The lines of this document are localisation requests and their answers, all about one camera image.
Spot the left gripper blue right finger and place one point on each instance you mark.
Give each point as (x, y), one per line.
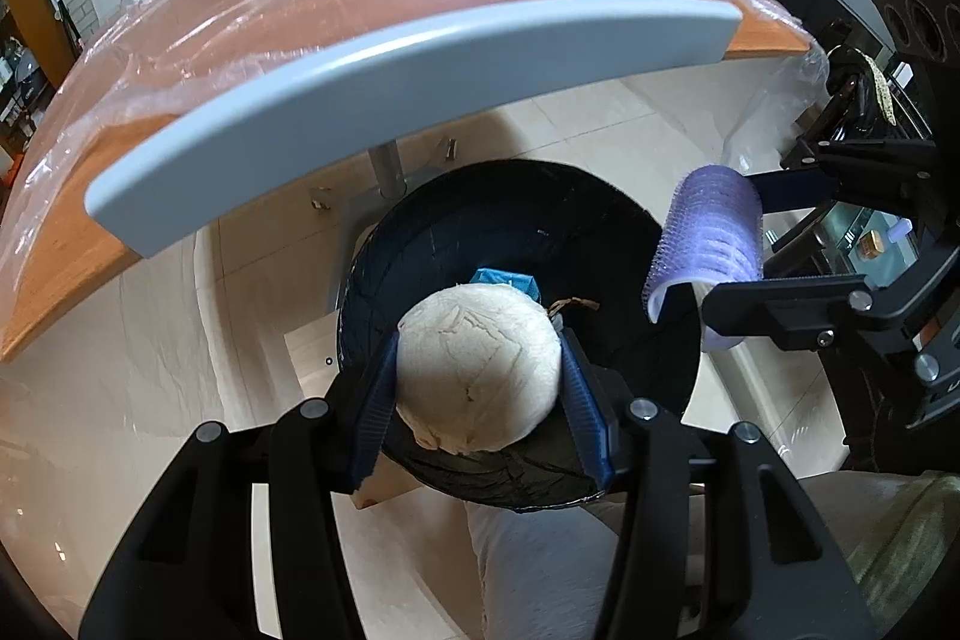
(586, 422)

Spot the purple hair roller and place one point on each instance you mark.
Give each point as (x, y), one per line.
(712, 235)

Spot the blue plastic bag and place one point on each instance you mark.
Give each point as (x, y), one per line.
(519, 281)

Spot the grey chair pedestal base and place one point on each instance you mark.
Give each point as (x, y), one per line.
(391, 183)

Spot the white curved chair backrest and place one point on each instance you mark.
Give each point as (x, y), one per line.
(374, 89)

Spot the black trash bin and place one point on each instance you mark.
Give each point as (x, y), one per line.
(589, 247)

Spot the beige paper ball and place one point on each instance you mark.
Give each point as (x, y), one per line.
(478, 368)

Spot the clear plastic table cover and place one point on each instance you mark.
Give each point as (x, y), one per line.
(160, 59)

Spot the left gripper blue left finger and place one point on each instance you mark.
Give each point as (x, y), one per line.
(376, 406)

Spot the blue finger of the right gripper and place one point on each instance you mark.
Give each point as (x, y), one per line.
(781, 191)

